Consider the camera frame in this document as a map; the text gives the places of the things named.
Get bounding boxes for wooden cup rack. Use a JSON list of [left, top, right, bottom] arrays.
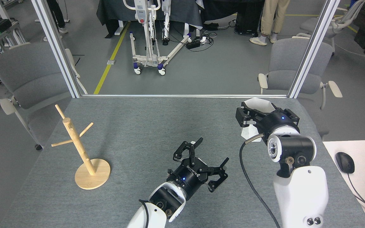
[[51, 104, 111, 190]]

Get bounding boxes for person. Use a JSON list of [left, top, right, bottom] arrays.
[[46, 0, 69, 34], [249, 0, 291, 47]]

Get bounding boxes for white mesh office chair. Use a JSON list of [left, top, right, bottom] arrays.
[[296, 0, 365, 56]]

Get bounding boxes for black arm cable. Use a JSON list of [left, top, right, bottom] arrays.
[[239, 133, 281, 228]]

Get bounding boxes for silver aluminium rail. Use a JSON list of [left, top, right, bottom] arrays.
[[81, 94, 288, 98]]

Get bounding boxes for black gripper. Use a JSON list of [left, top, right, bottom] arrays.
[[236, 107, 300, 136], [167, 137, 229, 200]]

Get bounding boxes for white hexagonal cup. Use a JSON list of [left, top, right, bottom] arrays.
[[241, 98, 273, 143]]

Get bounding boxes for table with dark cloth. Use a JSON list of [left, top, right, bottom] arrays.
[[96, 0, 203, 38]]

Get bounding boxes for silver aluminium post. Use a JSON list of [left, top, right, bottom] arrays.
[[288, 0, 341, 98], [31, 0, 81, 98]]

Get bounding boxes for white stand on wheels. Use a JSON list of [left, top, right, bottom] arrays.
[[123, 0, 192, 76]]

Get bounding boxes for grey chair with beige armrests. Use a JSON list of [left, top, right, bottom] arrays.
[[258, 37, 343, 138], [0, 42, 88, 151]]

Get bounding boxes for black computer mouse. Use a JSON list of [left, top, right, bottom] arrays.
[[335, 152, 355, 174]]

